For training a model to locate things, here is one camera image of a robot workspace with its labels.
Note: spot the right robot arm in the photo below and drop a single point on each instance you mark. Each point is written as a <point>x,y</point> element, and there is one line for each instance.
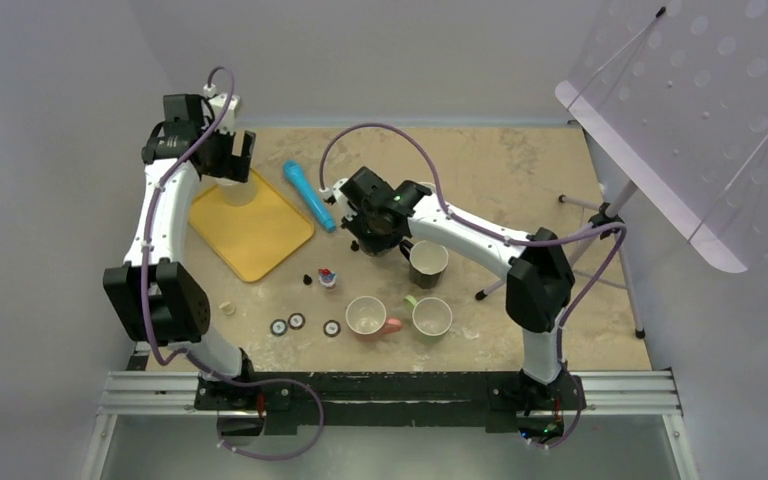
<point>534,270</point>

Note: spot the black base bar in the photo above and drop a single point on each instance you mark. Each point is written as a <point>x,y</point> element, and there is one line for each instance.
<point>495,401</point>

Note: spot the small cream cap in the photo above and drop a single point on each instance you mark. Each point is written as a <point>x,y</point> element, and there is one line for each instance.
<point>227,308</point>

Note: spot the black mug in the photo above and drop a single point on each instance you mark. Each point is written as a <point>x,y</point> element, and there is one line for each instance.
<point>427,262</point>

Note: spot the translucent perforated panel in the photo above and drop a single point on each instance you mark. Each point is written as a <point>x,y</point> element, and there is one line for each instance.
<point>676,93</point>

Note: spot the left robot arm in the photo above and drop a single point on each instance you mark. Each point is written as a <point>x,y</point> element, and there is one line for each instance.
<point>153,294</point>

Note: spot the blue plastic tube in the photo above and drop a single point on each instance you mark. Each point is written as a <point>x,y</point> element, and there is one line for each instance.
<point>295,175</point>

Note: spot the cream white mug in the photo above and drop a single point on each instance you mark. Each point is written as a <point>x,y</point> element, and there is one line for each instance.
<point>236,193</point>

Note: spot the pink mug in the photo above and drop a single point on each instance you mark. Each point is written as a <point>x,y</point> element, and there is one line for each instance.
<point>368,319</point>

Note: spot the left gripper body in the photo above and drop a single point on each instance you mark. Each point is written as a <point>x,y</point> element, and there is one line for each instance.
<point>222,162</point>

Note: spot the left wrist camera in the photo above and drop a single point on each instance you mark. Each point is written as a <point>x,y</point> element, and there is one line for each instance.
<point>225,107</point>

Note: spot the right round token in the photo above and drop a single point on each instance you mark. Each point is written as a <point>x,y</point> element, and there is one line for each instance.
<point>332,328</point>

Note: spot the yellow tray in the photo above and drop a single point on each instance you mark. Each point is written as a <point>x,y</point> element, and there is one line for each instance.
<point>252,239</point>

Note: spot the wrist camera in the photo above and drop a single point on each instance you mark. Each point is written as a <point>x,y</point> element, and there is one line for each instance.
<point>334,195</point>
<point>225,107</point>

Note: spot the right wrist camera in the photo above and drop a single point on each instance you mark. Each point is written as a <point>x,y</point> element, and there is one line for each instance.
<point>334,195</point>

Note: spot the light green mug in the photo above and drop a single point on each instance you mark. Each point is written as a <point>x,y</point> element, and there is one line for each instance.
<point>430,317</point>

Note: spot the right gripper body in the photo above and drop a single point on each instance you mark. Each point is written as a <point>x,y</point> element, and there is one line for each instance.
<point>368,233</point>

